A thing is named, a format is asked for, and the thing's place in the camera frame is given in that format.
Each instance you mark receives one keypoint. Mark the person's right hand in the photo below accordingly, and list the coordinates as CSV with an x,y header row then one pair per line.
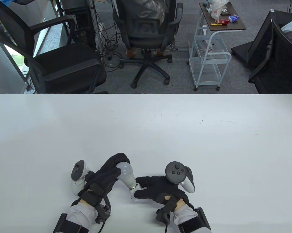
x,y
158,189

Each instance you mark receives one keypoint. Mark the black computer tower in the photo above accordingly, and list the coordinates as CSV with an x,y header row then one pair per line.
x,y
84,26

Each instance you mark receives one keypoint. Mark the clear plastic bag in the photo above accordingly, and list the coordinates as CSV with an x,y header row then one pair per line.
x,y
217,9

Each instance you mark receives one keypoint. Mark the black monitor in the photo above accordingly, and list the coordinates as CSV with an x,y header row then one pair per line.
x,y
260,41

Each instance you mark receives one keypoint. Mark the white light bulb socket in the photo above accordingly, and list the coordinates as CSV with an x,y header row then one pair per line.
x,y
132,194

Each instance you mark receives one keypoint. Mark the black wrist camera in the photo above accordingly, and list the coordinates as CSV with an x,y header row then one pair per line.
x,y
103,213
162,216

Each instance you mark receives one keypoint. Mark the black mesh office chair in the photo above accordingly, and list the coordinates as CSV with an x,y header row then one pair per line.
x,y
281,63

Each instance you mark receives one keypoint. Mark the teal small item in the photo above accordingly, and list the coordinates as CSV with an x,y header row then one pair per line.
x,y
205,3

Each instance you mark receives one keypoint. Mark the white light bulb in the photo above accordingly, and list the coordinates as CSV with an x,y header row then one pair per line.
x,y
126,171

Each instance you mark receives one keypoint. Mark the black flat case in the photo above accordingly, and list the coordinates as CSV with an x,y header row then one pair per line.
x,y
225,11

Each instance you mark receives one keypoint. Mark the blue white packet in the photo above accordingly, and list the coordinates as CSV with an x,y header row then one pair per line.
x,y
234,18

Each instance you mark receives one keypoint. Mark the grey white right hand controller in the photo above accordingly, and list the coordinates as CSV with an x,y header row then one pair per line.
x,y
175,171

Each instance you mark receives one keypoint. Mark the grey white left hand controller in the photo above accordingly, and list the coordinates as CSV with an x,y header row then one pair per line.
x,y
76,170

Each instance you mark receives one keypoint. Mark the white cart with brown top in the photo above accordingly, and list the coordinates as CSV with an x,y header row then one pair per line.
x,y
235,24

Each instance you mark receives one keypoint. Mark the person's left forearm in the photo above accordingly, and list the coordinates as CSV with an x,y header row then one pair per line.
x,y
81,216

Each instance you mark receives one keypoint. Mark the red box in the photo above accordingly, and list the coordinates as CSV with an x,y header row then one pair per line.
x,y
222,21

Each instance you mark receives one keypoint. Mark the black swivel office chair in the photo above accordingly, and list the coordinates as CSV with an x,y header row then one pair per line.
x,y
150,60

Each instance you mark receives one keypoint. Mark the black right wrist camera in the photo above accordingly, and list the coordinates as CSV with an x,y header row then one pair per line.
x,y
162,216

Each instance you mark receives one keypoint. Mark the black empty office chair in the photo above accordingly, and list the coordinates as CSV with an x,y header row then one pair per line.
x,y
68,65

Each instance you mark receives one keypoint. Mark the grey white hand controller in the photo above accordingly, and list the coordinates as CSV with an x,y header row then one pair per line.
x,y
76,170
175,171

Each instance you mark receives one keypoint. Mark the person's left hand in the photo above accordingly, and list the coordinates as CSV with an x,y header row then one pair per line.
x,y
104,177

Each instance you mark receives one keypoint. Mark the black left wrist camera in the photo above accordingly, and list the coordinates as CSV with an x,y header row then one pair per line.
x,y
103,213

